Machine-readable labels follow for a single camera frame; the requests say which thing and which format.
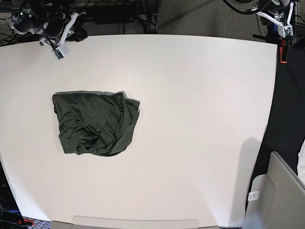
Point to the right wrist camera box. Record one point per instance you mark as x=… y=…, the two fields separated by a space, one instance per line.
x=60 y=52

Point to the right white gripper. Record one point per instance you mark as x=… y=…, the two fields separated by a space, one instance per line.
x=62 y=27

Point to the black box lower left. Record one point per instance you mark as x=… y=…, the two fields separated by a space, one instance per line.
x=10 y=217

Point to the red clamp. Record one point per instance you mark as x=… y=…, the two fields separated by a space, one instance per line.
x=283 y=51

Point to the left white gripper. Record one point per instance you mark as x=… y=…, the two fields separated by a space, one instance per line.
x=277 y=10

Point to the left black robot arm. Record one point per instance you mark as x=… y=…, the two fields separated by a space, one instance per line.
x=248 y=7

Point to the green long-sleeve T-shirt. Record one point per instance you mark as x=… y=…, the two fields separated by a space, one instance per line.
x=95 y=123

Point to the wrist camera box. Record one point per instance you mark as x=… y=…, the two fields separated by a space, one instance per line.
x=285 y=31
x=60 y=52

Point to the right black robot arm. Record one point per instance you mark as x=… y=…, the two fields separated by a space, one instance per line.
x=30 y=16

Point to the grey plastic bin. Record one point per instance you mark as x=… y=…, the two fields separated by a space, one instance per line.
x=277 y=198

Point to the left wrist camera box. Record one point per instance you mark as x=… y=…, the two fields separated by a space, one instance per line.
x=285 y=31

